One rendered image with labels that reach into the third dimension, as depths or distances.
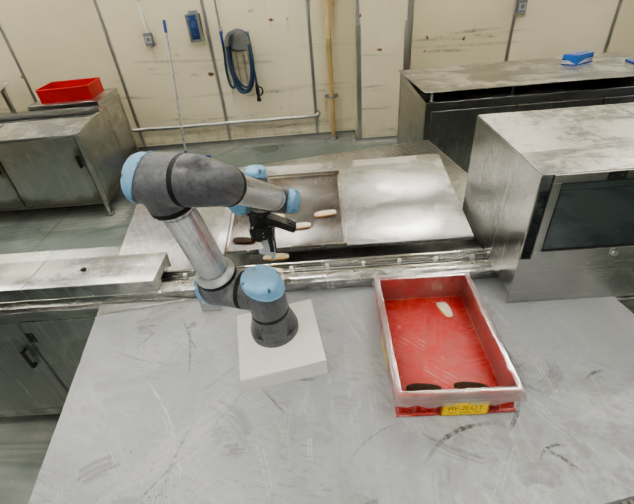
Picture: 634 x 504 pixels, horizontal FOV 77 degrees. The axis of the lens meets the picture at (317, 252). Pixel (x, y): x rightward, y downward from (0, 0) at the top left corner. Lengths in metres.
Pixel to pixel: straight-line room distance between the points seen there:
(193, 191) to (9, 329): 1.34
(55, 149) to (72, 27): 1.85
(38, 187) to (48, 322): 2.59
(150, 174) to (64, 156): 3.22
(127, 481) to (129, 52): 4.72
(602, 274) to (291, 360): 1.05
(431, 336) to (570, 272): 0.50
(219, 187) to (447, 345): 0.85
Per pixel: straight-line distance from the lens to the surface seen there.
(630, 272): 1.66
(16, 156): 4.33
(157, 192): 0.91
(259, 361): 1.24
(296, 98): 5.10
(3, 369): 2.29
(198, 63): 5.17
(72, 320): 1.87
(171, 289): 1.61
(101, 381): 1.47
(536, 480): 1.18
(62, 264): 1.89
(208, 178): 0.86
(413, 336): 1.35
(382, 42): 4.73
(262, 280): 1.13
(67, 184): 4.24
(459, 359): 1.31
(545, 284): 1.53
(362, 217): 1.74
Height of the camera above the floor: 1.83
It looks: 36 degrees down
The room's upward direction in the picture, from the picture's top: 5 degrees counter-clockwise
